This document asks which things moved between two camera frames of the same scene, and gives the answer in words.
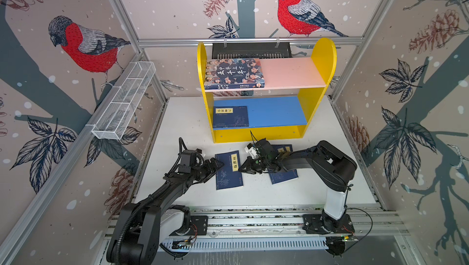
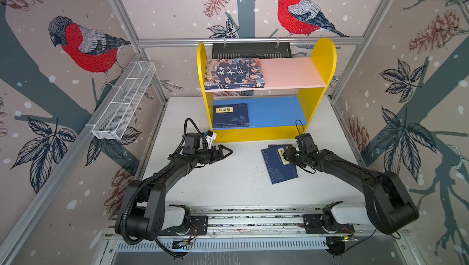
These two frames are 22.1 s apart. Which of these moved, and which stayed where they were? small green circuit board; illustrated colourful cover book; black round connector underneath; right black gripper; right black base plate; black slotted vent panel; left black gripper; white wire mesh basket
Moved: left black gripper; right black gripper
Stayed: white wire mesh basket; black round connector underneath; illustrated colourful cover book; right black base plate; black slotted vent panel; small green circuit board
